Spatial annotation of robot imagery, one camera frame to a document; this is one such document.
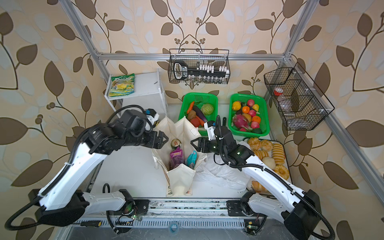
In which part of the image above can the black wire basket back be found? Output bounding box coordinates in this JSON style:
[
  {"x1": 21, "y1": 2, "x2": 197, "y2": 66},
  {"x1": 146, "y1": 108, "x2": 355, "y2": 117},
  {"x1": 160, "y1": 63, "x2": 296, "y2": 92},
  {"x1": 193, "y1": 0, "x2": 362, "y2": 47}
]
[{"x1": 168, "y1": 48, "x2": 231, "y2": 88}]

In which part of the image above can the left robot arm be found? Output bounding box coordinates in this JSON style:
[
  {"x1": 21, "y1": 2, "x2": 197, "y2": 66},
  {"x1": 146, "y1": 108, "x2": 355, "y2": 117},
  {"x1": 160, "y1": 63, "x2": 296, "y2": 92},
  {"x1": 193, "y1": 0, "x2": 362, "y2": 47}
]
[{"x1": 5, "y1": 105, "x2": 169, "y2": 231}]

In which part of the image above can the white shelf rack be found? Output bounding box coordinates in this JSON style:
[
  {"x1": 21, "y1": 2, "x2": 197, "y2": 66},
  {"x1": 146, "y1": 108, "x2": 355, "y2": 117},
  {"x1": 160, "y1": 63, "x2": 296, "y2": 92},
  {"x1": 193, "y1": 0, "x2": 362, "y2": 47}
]
[{"x1": 104, "y1": 71, "x2": 168, "y2": 120}]

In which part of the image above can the black wire basket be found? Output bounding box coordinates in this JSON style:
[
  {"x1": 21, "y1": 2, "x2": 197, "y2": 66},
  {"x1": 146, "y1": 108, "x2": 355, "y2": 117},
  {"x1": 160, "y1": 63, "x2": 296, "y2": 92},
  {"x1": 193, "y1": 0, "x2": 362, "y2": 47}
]
[
  {"x1": 264, "y1": 63, "x2": 335, "y2": 131},
  {"x1": 168, "y1": 48, "x2": 231, "y2": 88}
]

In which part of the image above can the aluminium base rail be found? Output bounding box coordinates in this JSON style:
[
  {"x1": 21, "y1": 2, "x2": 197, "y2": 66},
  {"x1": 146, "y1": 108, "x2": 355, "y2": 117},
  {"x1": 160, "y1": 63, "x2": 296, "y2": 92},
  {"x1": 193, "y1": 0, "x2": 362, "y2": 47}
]
[{"x1": 74, "y1": 195, "x2": 287, "y2": 230}]

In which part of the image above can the teal fruit candy bag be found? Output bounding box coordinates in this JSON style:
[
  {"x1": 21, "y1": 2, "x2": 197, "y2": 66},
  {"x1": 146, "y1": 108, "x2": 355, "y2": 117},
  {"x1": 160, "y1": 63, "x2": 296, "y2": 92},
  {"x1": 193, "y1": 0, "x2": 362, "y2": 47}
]
[{"x1": 185, "y1": 151, "x2": 198, "y2": 169}]

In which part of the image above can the glazed ring bread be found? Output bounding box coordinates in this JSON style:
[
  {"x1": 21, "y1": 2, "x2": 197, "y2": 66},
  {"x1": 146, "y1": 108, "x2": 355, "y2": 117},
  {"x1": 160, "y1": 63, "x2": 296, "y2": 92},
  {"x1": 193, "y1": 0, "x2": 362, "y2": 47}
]
[{"x1": 274, "y1": 165, "x2": 290, "y2": 180}]

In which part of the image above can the bread tray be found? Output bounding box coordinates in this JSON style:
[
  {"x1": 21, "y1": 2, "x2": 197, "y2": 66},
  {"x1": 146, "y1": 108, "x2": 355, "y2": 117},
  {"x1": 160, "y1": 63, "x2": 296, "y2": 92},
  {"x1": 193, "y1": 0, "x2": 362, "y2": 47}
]
[{"x1": 244, "y1": 136, "x2": 293, "y2": 194}]

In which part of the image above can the pink dragon fruit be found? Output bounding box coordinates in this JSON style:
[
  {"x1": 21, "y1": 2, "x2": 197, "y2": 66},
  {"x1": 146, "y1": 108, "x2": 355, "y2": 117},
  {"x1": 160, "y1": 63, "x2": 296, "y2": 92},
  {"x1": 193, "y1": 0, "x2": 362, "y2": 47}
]
[{"x1": 232, "y1": 115, "x2": 252, "y2": 131}]

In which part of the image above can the green fruit basket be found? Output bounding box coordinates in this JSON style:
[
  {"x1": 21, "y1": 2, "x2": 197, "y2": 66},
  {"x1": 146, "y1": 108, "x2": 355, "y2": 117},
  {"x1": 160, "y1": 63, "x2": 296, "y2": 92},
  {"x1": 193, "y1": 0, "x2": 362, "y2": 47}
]
[{"x1": 228, "y1": 94, "x2": 270, "y2": 138}]

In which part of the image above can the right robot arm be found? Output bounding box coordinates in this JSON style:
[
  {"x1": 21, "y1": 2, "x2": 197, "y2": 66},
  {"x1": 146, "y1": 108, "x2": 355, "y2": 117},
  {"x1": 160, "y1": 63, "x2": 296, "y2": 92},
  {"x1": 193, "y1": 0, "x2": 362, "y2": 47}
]
[{"x1": 191, "y1": 117, "x2": 336, "y2": 240}]

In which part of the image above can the green vegetable basket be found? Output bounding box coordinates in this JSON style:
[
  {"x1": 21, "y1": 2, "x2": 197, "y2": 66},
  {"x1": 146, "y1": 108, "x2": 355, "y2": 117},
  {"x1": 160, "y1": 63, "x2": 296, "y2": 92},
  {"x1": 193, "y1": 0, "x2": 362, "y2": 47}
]
[{"x1": 179, "y1": 93, "x2": 219, "y2": 137}]

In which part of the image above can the black wire basket right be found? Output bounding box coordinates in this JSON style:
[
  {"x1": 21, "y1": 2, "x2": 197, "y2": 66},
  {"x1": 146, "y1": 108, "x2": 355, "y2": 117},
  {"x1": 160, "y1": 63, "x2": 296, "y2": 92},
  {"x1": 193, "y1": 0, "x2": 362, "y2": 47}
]
[{"x1": 264, "y1": 63, "x2": 335, "y2": 131}]

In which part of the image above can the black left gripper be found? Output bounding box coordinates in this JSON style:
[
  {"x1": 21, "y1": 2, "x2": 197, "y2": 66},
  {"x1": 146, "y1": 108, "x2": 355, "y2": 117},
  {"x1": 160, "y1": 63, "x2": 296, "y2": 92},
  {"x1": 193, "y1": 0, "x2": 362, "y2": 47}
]
[{"x1": 122, "y1": 127, "x2": 171, "y2": 148}]

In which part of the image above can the purple snack bag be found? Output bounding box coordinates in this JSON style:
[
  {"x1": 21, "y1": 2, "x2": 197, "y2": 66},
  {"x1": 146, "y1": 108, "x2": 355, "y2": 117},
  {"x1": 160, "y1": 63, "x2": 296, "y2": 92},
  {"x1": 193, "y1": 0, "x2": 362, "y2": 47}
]
[{"x1": 170, "y1": 147, "x2": 185, "y2": 170}]

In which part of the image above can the orange fruit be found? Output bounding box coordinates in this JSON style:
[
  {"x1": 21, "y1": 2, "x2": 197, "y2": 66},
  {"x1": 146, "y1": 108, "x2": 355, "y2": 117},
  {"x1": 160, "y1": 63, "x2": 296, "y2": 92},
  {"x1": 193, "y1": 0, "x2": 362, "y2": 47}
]
[{"x1": 242, "y1": 106, "x2": 250, "y2": 114}]

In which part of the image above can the green cabbage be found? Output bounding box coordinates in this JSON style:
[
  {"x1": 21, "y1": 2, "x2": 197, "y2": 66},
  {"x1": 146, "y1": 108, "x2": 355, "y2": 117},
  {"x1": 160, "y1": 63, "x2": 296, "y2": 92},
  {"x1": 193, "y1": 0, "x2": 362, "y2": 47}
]
[{"x1": 201, "y1": 104, "x2": 215, "y2": 116}]

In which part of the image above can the orange carrot lower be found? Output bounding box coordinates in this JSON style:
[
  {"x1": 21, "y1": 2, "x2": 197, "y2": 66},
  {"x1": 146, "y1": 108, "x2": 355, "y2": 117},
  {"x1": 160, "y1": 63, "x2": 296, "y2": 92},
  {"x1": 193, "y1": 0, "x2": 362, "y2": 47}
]
[{"x1": 196, "y1": 116, "x2": 205, "y2": 127}]

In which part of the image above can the brown potato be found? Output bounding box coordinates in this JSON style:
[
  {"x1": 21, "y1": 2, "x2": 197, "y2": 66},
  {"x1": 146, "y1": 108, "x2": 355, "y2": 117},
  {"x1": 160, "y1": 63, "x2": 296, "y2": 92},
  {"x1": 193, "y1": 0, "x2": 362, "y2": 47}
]
[{"x1": 187, "y1": 110, "x2": 196, "y2": 121}]

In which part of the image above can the purple eggplant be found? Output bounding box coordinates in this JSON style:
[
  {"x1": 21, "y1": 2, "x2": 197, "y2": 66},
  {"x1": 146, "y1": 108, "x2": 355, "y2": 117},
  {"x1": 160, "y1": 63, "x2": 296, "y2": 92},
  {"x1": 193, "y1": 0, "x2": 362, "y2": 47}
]
[{"x1": 193, "y1": 106, "x2": 208, "y2": 123}]

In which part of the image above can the yellow lemon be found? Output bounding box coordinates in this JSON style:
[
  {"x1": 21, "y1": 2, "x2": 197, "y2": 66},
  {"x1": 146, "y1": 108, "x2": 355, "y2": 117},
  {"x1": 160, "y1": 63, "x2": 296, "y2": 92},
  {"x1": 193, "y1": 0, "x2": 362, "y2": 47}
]
[{"x1": 232, "y1": 101, "x2": 242, "y2": 112}]

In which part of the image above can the yellow green apple tea bag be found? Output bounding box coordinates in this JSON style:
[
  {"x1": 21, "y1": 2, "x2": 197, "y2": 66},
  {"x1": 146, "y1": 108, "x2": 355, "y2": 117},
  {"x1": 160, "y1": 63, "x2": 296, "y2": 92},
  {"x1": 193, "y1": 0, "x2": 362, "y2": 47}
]
[{"x1": 108, "y1": 74, "x2": 136, "y2": 97}]

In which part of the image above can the cream floral tote bag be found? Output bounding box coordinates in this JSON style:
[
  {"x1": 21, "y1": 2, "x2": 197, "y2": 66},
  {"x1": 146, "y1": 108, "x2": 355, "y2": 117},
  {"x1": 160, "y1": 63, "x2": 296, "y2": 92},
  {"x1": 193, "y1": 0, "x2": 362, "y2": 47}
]
[{"x1": 152, "y1": 117, "x2": 207, "y2": 197}]

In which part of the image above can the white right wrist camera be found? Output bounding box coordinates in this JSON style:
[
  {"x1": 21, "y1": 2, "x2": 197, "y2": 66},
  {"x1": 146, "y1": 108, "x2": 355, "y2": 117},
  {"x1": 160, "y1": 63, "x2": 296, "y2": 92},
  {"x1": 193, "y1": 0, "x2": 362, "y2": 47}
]
[{"x1": 204, "y1": 121, "x2": 222, "y2": 141}]

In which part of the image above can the green white drink can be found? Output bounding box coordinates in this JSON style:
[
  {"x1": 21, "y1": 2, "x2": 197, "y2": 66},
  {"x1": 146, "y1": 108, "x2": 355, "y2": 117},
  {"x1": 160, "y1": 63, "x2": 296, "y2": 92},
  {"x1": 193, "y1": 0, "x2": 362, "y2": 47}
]
[{"x1": 171, "y1": 139, "x2": 181, "y2": 150}]

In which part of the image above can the white plastic bag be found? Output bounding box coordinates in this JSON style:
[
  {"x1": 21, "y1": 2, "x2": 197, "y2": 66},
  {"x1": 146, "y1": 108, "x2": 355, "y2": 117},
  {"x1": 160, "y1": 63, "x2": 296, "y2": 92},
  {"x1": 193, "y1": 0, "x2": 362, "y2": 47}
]
[{"x1": 194, "y1": 153, "x2": 250, "y2": 191}]

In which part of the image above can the red tomato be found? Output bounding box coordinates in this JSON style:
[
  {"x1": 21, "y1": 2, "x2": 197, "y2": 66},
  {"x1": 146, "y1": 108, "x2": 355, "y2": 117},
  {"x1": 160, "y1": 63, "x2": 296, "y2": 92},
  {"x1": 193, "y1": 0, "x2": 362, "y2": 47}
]
[{"x1": 190, "y1": 118, "x2": 201, "y2": 128}]

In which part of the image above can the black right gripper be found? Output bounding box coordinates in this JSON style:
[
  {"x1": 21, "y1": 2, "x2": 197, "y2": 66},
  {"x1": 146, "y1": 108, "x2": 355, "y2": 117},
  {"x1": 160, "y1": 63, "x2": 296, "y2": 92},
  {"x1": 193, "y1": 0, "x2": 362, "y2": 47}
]
[{"x1": 191, "y1": 137, "x2": 227, "y2": 157}]

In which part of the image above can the orange carrot upper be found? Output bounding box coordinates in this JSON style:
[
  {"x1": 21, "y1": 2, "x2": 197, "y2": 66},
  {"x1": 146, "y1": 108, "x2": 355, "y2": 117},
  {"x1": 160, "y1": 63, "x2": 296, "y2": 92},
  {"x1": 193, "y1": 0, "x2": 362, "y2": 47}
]
[{"x1": 187, "y1": 102, "x2": 195, "y2": 114}]

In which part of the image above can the orange carrot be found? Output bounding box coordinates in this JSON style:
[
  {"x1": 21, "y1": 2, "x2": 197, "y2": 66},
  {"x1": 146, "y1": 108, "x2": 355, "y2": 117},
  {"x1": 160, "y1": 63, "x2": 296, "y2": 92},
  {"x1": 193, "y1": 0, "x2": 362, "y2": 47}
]
[
  {"x1": 187, "y1": 102, "x2": 195, "y2": 114},
  {"x1": 196, "y1": 116, "x2": 205, "y2": 127}
]

